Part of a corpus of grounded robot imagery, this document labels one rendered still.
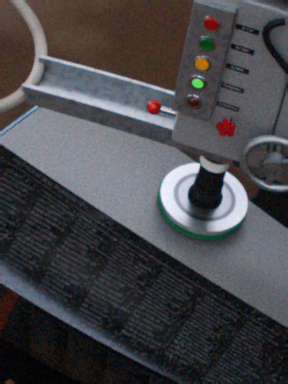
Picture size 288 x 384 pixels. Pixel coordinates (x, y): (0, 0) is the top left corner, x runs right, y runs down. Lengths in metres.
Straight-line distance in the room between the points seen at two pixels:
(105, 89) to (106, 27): 1.96
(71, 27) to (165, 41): 0.45
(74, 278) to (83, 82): 0.47
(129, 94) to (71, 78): 0.14
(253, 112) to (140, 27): 2.29
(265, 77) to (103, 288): 0.70
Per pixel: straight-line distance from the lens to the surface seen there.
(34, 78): 1.86
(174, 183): 1.98
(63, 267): 2.01
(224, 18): 1.47
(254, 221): 2.03
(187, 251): 1.93
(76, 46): 3.70
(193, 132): 1.69
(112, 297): 1.96
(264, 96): 1.59
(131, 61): 3.65
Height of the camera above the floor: 2.31
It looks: 48 degrees down
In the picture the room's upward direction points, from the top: 12 degrees clockwise
